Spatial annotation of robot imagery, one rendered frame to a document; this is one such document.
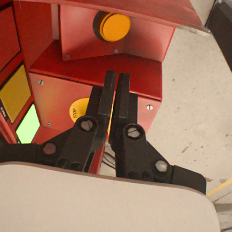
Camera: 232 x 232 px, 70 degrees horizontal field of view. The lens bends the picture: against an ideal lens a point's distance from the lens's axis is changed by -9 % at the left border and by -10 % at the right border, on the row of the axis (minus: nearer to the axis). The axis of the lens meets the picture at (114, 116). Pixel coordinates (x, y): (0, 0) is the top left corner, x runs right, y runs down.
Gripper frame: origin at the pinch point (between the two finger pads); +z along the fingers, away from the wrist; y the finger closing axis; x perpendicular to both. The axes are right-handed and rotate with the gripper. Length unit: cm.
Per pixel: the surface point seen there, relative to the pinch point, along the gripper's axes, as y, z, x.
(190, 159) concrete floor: 90, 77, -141
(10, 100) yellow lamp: -10.0, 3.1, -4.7
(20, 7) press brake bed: -21.4, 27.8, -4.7
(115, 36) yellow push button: -0.8, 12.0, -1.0
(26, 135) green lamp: -10.0, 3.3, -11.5
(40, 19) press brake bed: -20.4, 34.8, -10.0
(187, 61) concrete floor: 40, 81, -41
